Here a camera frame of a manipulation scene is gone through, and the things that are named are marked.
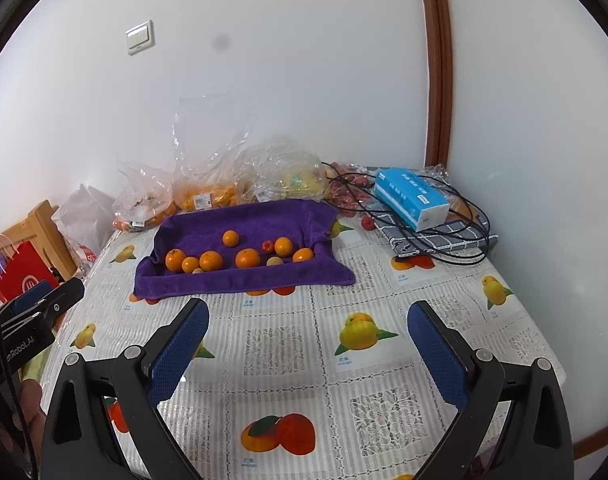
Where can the green cloth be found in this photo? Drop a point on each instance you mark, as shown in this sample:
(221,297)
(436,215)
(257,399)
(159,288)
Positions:
(36,367)

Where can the person's left hand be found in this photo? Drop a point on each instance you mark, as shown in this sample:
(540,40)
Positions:
(33,405)

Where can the white plastic bag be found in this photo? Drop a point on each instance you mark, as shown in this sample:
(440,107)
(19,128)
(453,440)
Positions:
(83,215)

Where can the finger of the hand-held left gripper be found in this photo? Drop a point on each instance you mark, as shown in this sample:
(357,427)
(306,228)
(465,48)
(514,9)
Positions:
(33,292)
(63,296)

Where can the white light switch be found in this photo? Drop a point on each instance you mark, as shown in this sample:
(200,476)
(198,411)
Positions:
(140,36)

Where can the clear bag of yellow fruit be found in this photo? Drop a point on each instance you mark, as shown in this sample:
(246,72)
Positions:
(284,170)

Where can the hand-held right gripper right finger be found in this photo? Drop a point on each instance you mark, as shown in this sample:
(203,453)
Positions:
(436,355)

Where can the clear bag of mixed oranges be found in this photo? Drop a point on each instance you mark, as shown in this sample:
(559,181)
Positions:
(143,195)

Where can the blue tissue box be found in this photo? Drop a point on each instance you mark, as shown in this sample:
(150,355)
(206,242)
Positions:
(411,197)

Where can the purple towel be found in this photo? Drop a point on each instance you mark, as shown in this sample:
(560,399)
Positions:
(244,220)

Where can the red cherry tomato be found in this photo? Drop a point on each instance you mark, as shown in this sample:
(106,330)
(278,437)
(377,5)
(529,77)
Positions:
(267,246)
(367,222)

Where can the brown wooden door frame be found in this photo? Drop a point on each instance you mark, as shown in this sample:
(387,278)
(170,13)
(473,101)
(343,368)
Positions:
(436,60)

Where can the clear bag of red tomatoes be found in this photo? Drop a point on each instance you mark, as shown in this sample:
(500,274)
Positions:
(349,190)

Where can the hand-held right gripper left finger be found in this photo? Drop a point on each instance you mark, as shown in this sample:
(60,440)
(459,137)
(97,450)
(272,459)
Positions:
(178,355)

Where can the red and white packet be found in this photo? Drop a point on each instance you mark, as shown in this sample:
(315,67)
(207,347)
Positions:
(88,255)

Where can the clear bag of small oranges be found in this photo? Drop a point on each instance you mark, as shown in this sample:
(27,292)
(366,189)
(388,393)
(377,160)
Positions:
(208,160)

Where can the large orange with green stem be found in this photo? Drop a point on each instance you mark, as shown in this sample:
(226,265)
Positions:
(210,260)

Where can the red paper bag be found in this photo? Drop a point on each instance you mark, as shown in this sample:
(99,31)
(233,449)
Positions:
(26,272)

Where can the grey checked pouch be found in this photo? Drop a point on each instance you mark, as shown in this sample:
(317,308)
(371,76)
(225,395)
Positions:
(434,242)

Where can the wooden chair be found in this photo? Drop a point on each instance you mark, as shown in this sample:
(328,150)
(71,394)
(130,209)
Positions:
(38,230)

